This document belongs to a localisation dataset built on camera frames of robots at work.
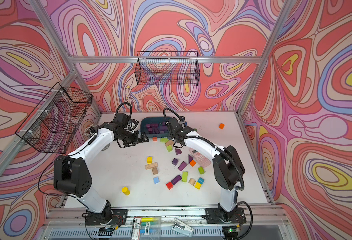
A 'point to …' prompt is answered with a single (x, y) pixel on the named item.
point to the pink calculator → (202, 160)
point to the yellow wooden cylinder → (125, 190)
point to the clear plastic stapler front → (181, 227)
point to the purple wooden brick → (163, 128)
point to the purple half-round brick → (154, 125)
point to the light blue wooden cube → (156, 180)
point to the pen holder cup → (89, 130)
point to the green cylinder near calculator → (201, 170)
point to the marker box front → (146, 228)
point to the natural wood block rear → (169, 142)
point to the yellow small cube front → (197, 185)
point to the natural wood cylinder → (192, 181)
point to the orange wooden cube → (221, 126)
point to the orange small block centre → (192, 163)
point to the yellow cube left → (149, 160)
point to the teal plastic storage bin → (154, 127)
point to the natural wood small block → (154, 171)
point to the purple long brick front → (176, 179)
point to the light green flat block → (164, 140)
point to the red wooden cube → (169, 185)
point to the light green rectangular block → (184, 176)
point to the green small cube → (169, 148)
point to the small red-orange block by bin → (155, 139)
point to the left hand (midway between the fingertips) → (144, 141)
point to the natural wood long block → (151, 165)
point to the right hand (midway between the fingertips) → (175, 138)
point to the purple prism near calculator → (189, 158)
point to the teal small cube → (200, 180)
